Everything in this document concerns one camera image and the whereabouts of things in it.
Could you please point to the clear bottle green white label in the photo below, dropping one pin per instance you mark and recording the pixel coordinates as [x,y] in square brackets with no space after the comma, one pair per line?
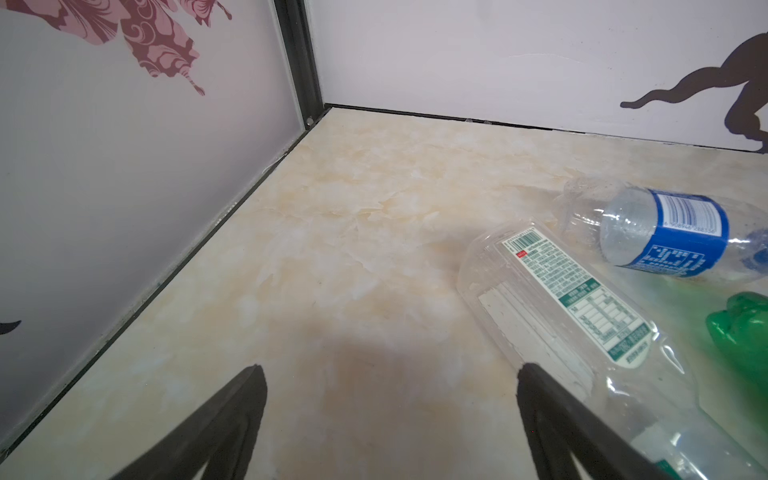
[541,305]

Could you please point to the green soda bottle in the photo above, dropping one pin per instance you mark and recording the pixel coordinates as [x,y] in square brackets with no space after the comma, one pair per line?
[740,333]

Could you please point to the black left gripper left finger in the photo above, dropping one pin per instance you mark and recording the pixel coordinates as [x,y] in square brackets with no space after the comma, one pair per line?
[216,441]

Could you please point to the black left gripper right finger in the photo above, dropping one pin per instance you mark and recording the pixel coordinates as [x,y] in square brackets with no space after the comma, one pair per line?
[563,434]

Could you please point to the clear bottle blue label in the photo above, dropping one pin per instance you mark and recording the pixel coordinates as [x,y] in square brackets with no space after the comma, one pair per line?
[690,236]

